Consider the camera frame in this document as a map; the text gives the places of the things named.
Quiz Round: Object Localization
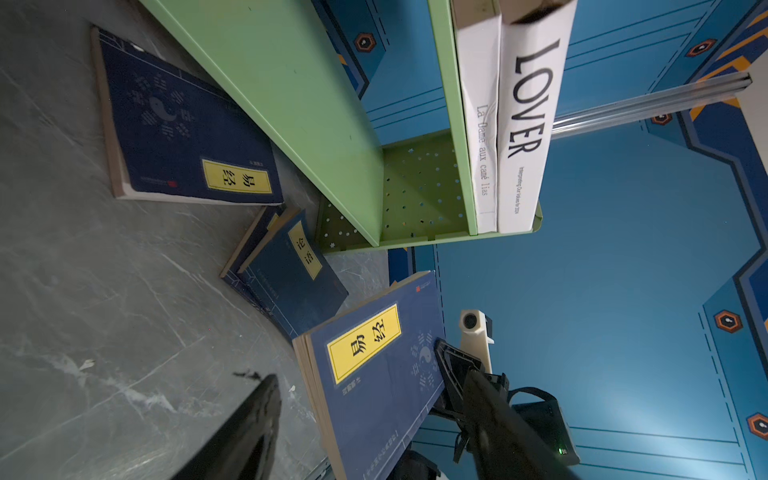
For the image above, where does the green two-tier shelf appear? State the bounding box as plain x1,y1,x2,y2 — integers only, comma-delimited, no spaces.
139,0,544,254

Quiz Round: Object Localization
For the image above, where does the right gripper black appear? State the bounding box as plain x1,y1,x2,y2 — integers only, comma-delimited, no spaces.
407,338,582,480

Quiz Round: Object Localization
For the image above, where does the blue book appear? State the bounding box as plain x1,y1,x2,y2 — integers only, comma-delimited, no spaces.
220,205,348,341
90,26,284,205
293,271,445,479

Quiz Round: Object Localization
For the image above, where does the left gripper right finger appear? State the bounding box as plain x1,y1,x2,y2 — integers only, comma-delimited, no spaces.
461,368,580,480

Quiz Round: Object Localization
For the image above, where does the white LOVER book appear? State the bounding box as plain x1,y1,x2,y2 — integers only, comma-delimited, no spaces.
497,1,577,234

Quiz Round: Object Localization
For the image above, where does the white book with brown pattern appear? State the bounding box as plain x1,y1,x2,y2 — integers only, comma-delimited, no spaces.
451,0,501,234

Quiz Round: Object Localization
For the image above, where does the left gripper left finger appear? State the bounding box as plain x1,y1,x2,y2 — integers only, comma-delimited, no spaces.
173,374,281,480

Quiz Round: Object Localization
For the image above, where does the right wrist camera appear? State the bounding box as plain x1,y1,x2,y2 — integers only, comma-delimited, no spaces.
459,309,494,374

